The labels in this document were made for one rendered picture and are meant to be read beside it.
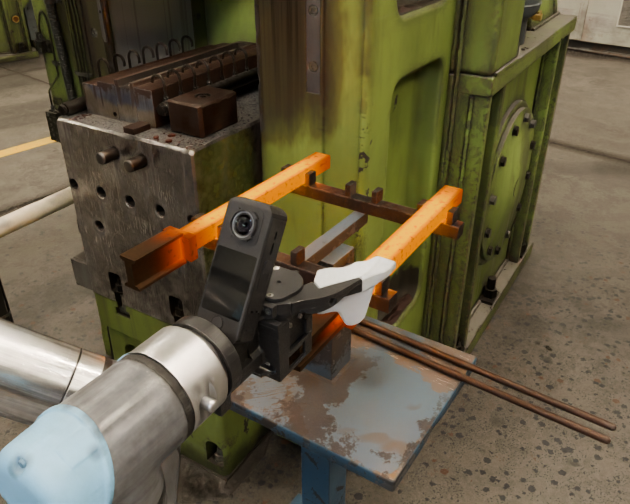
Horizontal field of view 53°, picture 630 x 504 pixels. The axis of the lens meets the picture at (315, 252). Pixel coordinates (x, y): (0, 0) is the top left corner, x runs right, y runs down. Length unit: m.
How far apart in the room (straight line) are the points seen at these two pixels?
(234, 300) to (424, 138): 1.14
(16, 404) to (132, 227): 0.88
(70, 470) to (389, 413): 0.61
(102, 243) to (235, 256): 1.04
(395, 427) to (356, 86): 0.62
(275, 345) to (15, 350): 0.21
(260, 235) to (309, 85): 0.78
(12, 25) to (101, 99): 4.89
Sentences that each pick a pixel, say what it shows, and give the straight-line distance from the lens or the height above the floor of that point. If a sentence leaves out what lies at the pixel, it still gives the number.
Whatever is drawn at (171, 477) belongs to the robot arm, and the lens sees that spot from 0.54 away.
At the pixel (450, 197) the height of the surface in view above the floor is 0.95.
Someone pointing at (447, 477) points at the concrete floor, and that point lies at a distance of 1.78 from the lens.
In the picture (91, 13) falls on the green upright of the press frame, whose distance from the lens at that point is 1.61.
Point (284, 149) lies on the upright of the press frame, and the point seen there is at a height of 0.87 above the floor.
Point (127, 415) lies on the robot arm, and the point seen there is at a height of 1.05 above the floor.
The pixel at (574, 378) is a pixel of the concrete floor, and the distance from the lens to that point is 2.17.
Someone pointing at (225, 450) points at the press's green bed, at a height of 0.11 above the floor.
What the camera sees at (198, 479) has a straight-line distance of 1.76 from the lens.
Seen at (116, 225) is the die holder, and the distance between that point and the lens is 1.45.
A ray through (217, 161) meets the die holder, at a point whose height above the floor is 0.87.
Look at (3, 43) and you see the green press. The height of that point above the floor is 0.15.
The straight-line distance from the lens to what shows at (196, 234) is 0.83.
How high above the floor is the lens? 1.34
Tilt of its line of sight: 31 degrees down
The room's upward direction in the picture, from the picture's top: straight up
